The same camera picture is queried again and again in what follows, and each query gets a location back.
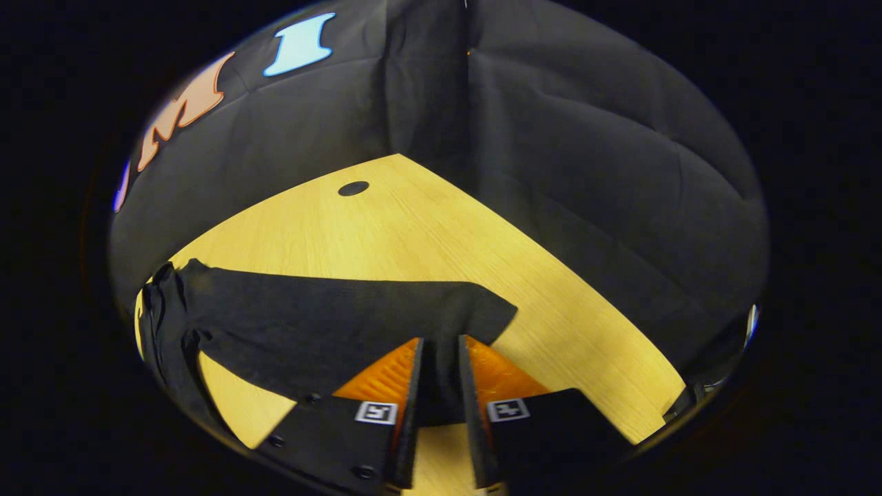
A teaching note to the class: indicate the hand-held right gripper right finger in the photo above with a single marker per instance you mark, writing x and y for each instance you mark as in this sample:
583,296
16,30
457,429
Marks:
479,455

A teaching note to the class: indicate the black garment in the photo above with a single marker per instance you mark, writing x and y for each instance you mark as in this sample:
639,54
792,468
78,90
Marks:
310,331

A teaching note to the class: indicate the black backdrop cloth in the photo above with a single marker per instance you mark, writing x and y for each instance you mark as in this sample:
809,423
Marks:
606,172
289,117

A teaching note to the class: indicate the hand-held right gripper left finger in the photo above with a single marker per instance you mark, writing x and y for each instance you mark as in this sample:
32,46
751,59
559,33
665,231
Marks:
406,455

